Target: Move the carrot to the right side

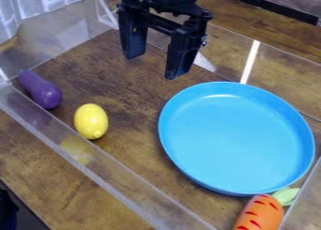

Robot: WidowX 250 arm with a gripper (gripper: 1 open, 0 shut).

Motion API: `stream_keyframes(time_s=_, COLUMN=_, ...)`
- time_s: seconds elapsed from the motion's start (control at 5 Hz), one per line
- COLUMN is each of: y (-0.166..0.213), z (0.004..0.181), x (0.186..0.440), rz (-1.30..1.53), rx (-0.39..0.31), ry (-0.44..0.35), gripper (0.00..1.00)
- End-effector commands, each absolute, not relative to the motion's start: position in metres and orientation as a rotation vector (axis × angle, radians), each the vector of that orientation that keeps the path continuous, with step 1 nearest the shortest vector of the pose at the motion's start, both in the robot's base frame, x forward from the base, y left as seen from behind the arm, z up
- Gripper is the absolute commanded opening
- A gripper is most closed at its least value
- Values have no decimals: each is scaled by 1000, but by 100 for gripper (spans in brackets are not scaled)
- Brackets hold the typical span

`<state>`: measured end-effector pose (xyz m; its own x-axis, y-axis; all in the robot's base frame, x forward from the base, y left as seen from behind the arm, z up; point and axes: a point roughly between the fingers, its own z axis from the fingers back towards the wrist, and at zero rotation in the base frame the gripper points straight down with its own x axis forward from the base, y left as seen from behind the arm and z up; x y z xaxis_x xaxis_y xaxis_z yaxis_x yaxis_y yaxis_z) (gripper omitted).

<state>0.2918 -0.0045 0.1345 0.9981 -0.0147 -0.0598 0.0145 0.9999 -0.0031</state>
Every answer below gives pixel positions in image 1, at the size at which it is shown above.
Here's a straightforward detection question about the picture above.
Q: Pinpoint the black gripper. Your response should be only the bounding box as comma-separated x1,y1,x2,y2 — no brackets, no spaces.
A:
117,0,212,80

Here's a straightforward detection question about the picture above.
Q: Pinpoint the orange toy carrot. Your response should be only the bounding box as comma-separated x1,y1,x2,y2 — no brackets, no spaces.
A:
231,187,299,230

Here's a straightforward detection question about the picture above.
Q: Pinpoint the yellow toy lemon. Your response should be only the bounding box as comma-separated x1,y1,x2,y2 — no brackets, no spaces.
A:
73,103,109,140

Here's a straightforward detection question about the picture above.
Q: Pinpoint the purple toy eggplant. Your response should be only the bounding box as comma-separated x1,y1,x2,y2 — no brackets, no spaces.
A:
18,69,62,110

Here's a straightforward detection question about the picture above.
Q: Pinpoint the blue plastic plate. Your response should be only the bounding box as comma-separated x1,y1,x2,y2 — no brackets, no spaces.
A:
157,82,315,196

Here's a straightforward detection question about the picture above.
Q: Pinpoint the clear acrylic enclosure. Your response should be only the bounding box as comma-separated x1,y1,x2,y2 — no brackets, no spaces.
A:
0,0,321,230

